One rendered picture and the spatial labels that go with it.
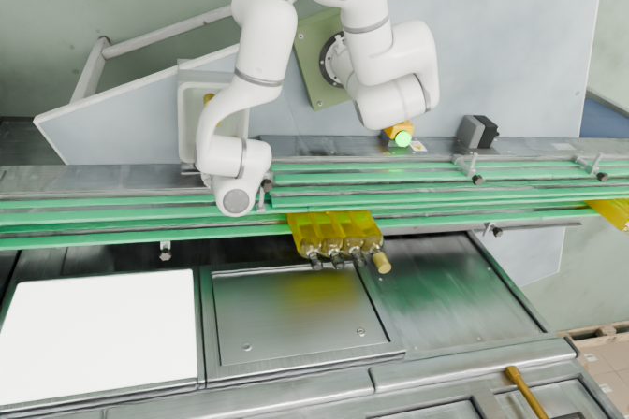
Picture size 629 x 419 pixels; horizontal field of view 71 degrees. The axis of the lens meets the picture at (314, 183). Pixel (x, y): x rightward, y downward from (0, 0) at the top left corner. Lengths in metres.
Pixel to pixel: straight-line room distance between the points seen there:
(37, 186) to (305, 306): 0.72
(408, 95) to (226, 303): 0.66
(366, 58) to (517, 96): 0.85
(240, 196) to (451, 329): 0.72
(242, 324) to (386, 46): 0.71
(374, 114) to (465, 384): 0.67
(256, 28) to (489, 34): 0.86
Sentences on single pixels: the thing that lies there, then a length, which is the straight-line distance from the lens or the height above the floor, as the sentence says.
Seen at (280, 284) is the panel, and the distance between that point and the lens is 1.22.
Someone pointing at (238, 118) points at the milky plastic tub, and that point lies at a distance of 1.23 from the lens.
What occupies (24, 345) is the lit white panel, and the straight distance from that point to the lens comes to 1.16.
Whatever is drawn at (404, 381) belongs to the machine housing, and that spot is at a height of 1.39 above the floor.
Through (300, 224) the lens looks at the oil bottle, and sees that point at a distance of 1.16.
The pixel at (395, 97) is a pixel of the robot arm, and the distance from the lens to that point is 0.91.
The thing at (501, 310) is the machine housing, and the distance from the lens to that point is 1.43.
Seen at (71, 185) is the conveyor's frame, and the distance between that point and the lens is 1.26.
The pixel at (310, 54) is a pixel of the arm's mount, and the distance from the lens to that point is 1.16.
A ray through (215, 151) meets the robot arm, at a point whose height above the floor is 1.17.
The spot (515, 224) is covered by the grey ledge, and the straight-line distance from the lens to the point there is 1.77.
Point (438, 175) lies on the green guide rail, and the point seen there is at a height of 0.95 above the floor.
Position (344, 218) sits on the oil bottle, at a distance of 1.22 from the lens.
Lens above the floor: 1.87
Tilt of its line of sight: 52 degrees down
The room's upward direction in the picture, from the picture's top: 156 degrees clockwise
